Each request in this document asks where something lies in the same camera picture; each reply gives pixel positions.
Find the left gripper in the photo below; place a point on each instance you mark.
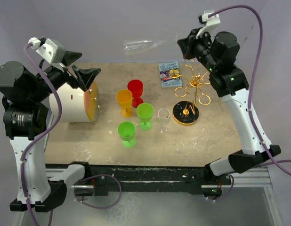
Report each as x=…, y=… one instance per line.
x=84, y=76

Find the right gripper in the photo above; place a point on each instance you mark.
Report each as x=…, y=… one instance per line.
x=185, y=44

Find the clear wine glass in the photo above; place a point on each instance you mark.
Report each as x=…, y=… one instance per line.
x=138, y=46
x=163, y=120

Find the gold wine glass rack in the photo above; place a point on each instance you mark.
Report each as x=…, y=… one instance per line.
x=186, y=112

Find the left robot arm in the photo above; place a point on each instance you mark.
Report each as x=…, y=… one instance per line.
x=25, y=121

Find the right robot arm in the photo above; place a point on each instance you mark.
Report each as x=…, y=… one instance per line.
x=232, y=87

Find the clear wine glass standing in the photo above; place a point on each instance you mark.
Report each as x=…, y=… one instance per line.
x=163, y=120

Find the white cylinder with orange lid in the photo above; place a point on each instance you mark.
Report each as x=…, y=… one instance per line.
x=79, y=106

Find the treehouse paperback book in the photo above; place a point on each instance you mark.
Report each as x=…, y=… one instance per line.
x=167, y=76

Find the orange plastic goblet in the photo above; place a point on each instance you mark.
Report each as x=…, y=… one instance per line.
x=124, y=98

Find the red plastic goblet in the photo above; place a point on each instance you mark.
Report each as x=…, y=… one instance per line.
x=136, y=88

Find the green goblet rear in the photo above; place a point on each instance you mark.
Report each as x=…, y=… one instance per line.
x=145, y=113

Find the green goblet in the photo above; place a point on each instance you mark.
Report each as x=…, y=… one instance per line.
x=126, y=131
x=145, y=113

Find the green goblet front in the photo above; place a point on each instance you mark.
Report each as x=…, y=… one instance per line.
x=126, y=131

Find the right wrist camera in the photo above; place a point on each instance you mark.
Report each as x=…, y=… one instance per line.
x=208, y=23

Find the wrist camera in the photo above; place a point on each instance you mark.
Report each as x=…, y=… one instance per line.
x=50, y=50
x=208, y=23

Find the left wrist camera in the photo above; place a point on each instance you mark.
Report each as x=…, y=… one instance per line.
x=50, y=50

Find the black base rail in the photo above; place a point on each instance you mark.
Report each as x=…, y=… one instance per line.
x=103, y=179

